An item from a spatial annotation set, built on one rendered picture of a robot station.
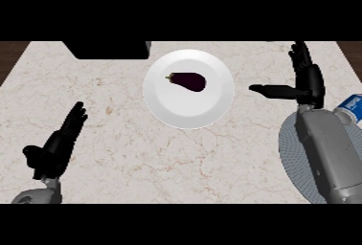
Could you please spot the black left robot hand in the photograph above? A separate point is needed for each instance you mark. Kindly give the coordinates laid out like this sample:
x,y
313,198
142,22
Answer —
x,y
56,146

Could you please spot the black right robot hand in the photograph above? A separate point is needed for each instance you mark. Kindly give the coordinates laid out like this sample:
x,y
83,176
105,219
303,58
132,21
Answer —
x,y
309,79

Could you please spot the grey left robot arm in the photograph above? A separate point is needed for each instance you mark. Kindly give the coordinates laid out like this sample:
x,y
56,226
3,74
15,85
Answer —
x,y
42,193

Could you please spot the grey round placemat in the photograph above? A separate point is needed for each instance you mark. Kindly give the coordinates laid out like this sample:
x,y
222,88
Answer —
x,y
291,156

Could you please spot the dark purple eggplant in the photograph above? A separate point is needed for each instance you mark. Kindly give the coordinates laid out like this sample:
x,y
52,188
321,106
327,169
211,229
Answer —
x,y
191,81

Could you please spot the white oval plate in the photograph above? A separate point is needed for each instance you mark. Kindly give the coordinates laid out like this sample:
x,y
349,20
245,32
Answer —
x,y
188,88

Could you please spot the blue and white can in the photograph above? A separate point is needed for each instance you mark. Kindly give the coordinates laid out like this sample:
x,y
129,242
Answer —
x,y
350,110

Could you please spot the black box appliance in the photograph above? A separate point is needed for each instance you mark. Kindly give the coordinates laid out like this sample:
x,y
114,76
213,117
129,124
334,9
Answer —
x,y
111,49

